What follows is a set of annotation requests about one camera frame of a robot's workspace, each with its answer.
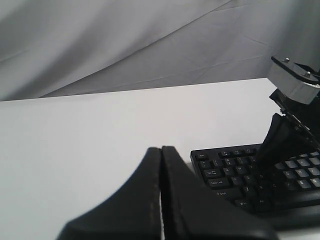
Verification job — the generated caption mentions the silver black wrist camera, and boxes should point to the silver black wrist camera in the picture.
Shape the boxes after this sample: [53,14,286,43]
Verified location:
[267,56,320,105]

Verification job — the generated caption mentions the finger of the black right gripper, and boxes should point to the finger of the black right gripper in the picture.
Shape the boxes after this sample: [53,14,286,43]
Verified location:
[160,146,277,240]

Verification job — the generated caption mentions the black acer keyboard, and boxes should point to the black acer keyboard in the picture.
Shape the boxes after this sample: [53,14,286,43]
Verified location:
[190,144,320,230]

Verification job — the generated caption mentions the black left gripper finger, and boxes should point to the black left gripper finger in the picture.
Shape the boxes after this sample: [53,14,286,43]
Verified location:
[57,147,162,240]

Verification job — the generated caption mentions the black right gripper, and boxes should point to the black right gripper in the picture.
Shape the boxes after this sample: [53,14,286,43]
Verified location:
[256,89,320,171]

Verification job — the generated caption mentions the grey backdrop cloth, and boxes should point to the grey backdrop cloth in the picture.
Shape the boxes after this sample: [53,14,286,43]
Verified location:
[0,0,320,101]

